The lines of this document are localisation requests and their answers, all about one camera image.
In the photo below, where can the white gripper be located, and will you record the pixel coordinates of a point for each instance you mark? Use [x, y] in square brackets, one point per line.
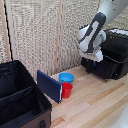
[96, 56]

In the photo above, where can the black air fryer drawer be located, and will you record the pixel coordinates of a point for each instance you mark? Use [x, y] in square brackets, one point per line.
[106, 69]

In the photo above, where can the blue bowl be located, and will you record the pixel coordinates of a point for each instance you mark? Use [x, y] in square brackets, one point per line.
[66, 77]

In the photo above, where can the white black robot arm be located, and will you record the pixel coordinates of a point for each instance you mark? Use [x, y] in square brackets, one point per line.
[88, 36]

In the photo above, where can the black air fryer body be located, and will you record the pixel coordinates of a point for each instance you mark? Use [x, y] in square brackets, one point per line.
[116, 41]

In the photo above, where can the red plastic cup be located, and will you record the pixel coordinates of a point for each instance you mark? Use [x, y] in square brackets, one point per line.
[67, 90]

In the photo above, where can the dark blue book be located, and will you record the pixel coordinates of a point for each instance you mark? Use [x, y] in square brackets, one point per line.
[49, 86]

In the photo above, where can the woven folding screen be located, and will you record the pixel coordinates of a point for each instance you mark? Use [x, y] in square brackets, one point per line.
[33, 33]

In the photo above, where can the black fabric storage box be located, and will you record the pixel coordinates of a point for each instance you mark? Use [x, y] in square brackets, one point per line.
[20, 100]

